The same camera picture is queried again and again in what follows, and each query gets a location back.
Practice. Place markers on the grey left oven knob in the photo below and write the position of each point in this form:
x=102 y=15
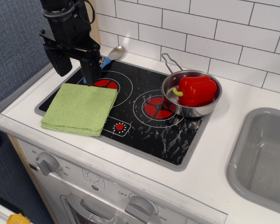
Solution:
x=46 y=163

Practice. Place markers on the green cloth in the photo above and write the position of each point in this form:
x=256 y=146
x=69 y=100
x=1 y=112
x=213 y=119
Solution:
x=79 y=109

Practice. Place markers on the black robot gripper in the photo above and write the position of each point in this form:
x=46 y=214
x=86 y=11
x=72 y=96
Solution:
x=69 y=37

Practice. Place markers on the grey right oven knob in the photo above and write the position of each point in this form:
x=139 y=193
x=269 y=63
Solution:
x=140 y=209

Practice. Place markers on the grey toy sink basin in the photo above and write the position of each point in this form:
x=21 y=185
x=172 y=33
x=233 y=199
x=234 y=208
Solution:
x=254 y=167

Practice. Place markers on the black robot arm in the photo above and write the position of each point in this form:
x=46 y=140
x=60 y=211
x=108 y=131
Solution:
x=64 y=4

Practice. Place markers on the small steel pot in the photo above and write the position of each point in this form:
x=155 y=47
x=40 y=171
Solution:
x=171 y=81

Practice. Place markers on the blue handled metal spoon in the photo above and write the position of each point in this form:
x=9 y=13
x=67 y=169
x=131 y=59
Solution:
x=117 y=53

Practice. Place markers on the black toy stove top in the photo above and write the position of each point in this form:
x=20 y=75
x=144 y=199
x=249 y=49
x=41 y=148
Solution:
x=141 y=122

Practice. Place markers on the yellow object at corner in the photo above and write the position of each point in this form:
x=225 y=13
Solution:
x=18 y=219

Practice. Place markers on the red toy bell pepper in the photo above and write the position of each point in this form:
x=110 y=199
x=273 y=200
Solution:
x=194 y=91

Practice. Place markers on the toy oven door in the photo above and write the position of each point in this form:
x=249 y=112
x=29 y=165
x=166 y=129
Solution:
x=90 y=210

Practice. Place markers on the grey oven knob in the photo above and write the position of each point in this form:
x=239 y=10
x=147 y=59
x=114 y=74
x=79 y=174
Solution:
x=140 y=209
x=46 y=163

